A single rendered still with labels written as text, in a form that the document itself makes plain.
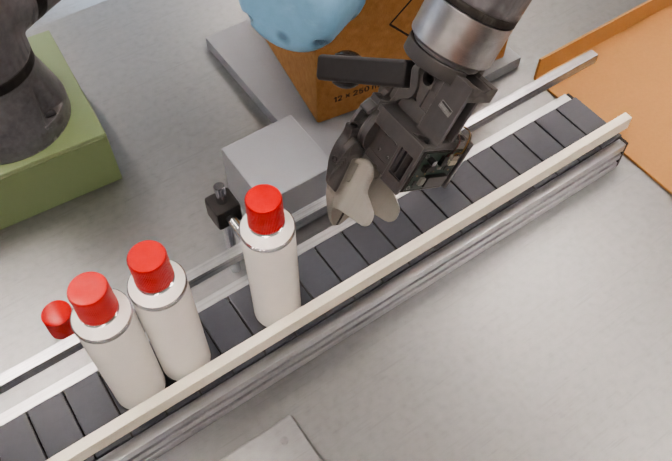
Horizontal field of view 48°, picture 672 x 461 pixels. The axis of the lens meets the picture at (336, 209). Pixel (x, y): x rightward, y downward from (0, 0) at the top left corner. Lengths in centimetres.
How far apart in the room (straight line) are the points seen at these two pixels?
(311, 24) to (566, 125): 58
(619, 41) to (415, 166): 65
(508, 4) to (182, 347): 42
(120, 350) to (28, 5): 41
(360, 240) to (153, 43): 50
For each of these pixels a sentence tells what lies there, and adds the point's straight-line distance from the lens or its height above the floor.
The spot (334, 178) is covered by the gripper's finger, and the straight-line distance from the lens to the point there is 70.
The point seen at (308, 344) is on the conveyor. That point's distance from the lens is 81.
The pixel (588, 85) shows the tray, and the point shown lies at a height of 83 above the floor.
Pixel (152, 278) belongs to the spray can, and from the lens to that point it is 63.
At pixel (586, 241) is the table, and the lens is 98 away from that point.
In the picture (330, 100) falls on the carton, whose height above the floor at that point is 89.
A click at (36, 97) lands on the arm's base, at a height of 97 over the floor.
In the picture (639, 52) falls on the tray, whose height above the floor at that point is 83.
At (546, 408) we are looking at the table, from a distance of 86.
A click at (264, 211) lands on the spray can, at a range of 64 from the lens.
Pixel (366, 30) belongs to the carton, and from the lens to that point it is 94.
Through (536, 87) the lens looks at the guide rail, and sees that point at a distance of 94.
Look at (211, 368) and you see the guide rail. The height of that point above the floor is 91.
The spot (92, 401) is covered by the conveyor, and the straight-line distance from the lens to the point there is 81.
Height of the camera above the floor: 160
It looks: 54 degrees down
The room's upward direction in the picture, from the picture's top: straight up
